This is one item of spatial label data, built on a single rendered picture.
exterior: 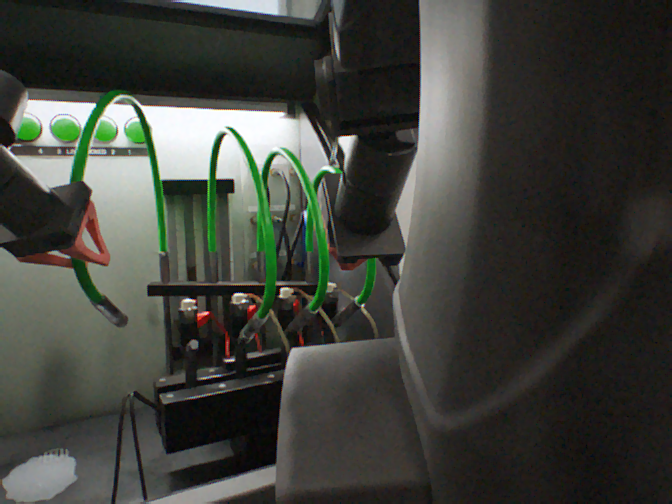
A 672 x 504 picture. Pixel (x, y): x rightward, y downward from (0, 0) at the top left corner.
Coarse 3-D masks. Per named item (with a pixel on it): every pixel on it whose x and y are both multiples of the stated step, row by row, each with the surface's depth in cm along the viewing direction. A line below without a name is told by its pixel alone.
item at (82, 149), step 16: (112, 96) 70; (128, 96) 76; (96, 112) 65; (144, 112) 84; (96, 128) 64; (144, 128) 86; (80, 144) 61; (80, 160) 60; (80, 176) 59; (160, 176) 93; (160, 192) 94; (160, 208) 94; (160, 224) 95; (160, 240) 96; (160, 256) 96; (80, 272) 60; (96, 288) 63
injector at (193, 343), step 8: (184, 312) 79; (184, 320) 79; (192, 320) 80; (184, 328) 80; (192, 328) 80; (184, 336) 80; (192, 336) 80; (184, 344) 80; (192, 344) 78; (184, 352) 80; (192, 352) 79; (184, 360) 82; (192, 360) 81; (184, 368) 82; (192, 368) 81; (192, 376) 82; (192, 384) 82
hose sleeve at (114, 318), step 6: (102, 294) 65; (102, 300) 65; (108, 300) 66; (96, 306) 65; (102, 306) 66; (108, 306) 67; (114, 306) 68; (102, 312) 67; (108, 312) 68; (114, 312) 69; (120, 312) 71; (108, 318) 69; (114, 318) 70; (120, 318) 71
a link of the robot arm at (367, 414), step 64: (448, 0) 6; (512, 0) 5; (576, 0) 5; (640, 0) 5; (448, 64) 7; (512, 64) 5; (576, 64) 5; (640, 64) 5; (448, 128) 7; (512, 128) 5; (576, 128) 5; (640, 128) 5; (448, 192) 7; (512, 192) 5; (576, 192) 5; (640, 192) 5; (448, 256) 7; (512, 256) 6; (576, 256) 5; (640, 256) 5; (448, 320) 7; (512, 320) 6; (576, 320) 6; (640, 320) 5; (320, 384) 9; (384, 384) 9; (448, 384) 7; (512, 384) 6; (576, 384) 6; (640, 384) 6; (320, 448) 8; (384, 448) 8; (448, 448) 6; (512, 448) 6; (576, 448) 6; (640, 448) 6
